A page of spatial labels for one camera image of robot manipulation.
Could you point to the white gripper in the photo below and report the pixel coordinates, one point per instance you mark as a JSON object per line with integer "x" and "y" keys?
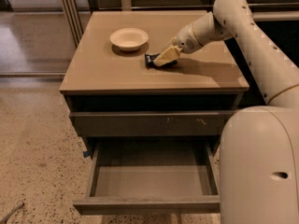
{"x": 186, "y": 42}

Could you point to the metal rod on floor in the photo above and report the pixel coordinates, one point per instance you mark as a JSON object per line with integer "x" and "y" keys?
{"x": 8, "y": 215}

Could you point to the white ceramic bowl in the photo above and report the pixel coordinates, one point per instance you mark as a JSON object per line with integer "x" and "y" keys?
{"x": 129, "y": 39}

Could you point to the closed top drawer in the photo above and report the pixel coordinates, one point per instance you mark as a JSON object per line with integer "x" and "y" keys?
{"x": 137, "y": 124}

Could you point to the open middle drawer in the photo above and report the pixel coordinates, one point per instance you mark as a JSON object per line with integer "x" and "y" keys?
{"x": 151, "y": 178}

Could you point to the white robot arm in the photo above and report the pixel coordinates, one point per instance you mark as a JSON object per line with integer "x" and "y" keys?
{"x": 259, "y": 156}

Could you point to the blue tape piece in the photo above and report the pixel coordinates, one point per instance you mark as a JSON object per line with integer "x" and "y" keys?
{"x": 86, "y": 154}

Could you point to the dark blue rxbar wrapper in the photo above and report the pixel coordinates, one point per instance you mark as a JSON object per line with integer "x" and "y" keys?
{"x": 149, "y": 61}

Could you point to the grey drawer cabinet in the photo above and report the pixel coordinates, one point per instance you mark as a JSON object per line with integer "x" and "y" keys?
{"x": 103, "y": 78}

